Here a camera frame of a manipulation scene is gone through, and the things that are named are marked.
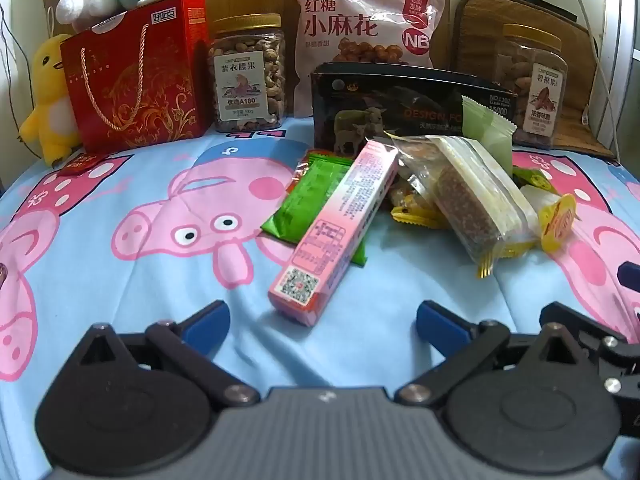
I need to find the cashew jar gold lid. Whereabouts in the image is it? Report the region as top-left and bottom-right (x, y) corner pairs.
(207, 13), (286, 133)

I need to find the clear sesame bar packet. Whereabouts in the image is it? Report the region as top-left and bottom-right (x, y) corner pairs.
(390, 134), (540, 278)

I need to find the pink fried dough snack bag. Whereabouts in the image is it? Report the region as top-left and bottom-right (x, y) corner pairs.
(293, 0), (446, 117)

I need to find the yellow jelly cup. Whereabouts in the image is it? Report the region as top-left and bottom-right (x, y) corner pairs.
(538, 194), (577, 254)

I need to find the pecan jar gold lid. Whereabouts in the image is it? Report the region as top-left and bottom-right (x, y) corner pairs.
(495, 23), (568, 148)

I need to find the peppa pig bed sheet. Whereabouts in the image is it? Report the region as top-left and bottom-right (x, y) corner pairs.
(1, 119), (639, 479)

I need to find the small red envelope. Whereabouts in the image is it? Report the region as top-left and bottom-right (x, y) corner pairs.
(58, 154), (107, 177)

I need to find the yellow duck plush toy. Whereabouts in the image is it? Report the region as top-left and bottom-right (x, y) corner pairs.
(20, 34), (81, 167)

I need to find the green snack packet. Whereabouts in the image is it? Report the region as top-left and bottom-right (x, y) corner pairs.
(262, 150), (352, 245)

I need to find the light green wafer packet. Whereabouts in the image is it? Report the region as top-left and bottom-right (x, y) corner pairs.
(462, 96), (516, 176)

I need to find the red gift bag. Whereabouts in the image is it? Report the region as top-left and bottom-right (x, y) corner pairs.
(61, 0), (213, 154)

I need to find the dark metal tin box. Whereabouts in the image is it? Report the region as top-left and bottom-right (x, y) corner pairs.
(310, 62), (516, 157)

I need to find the brown seat cushion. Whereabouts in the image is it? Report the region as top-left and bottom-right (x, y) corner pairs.
(452, 0), (614, 159)

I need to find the pink long snack box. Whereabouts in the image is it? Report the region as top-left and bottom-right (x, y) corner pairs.
(268, 140), (397, 326)

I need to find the white power cable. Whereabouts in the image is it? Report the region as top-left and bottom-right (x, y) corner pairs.
(560, 0), (624, 162)

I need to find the green pea packet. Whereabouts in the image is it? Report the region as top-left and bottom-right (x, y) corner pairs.
(512, 166), (559, 195)

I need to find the yellow peanut packet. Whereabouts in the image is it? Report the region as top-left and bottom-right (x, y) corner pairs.
(388, 180), (450, 230)

